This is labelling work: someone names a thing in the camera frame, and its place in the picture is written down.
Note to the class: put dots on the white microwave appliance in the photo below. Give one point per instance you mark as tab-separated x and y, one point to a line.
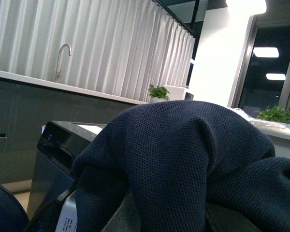
179	93

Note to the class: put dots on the dark kitchen counter cabinet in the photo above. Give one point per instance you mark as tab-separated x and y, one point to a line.
27	103

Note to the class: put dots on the green plant by window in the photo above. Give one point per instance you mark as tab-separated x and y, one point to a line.
274	114

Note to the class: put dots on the navy blue knit garment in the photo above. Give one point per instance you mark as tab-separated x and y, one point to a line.
176	156

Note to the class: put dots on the green potted plant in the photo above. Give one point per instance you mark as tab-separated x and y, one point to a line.
158	94

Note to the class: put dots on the grey front-load washing machine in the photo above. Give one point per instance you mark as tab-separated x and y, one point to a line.
57	148

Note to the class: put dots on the curved metal faucet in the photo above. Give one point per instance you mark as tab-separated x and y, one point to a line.
59	61

